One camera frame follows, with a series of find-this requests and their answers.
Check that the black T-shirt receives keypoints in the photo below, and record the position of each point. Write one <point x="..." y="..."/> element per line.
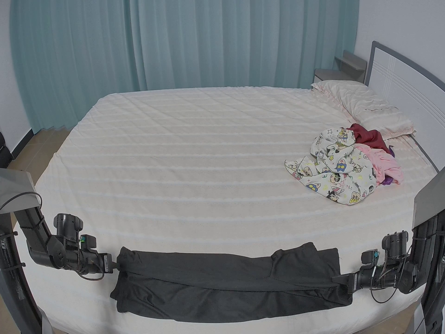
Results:
<point x="226" y="284"/>

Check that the white printed pyjama top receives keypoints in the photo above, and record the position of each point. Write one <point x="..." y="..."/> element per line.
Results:
<point x="333" y="172"/>

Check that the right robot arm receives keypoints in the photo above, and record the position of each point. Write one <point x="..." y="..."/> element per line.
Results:
<point x="429" y="200"/>

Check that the bed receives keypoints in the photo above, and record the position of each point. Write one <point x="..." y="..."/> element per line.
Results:
<point x="208" y="158"/>

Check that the cream pillow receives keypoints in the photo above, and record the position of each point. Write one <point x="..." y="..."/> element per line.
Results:
<point x="368" y="106"/>

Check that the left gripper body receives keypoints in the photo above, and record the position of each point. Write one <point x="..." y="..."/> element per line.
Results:
<point x="97" y="262"/>

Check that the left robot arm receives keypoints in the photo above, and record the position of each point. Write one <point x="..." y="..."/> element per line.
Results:
<point x="34" y="228"/>

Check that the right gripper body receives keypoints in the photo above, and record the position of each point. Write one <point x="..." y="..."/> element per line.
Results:
<point x="361" y="280"/>

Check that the grey bedside table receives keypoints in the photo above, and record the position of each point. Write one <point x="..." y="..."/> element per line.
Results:
<point x="346" y="70"/>

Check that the dark red garment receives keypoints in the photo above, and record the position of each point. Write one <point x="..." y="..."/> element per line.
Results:
<point x="368" y="136"/>

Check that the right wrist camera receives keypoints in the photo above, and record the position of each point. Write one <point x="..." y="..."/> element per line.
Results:
<point x="369" y="257"/>

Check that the purple garment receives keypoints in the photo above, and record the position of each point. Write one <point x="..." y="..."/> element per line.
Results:
<point x="387" y="181"/>

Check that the pink garment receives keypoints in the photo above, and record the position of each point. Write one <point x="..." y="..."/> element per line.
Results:
<point x="386" y="165"/>

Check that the blue-green curtain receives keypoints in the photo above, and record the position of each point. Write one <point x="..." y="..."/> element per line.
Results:
<point x="243" y="30"/>
<point x="76" y="47"/>

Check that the black padded chair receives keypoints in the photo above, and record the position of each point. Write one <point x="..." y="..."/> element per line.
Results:
<point x="5" y="150"/>

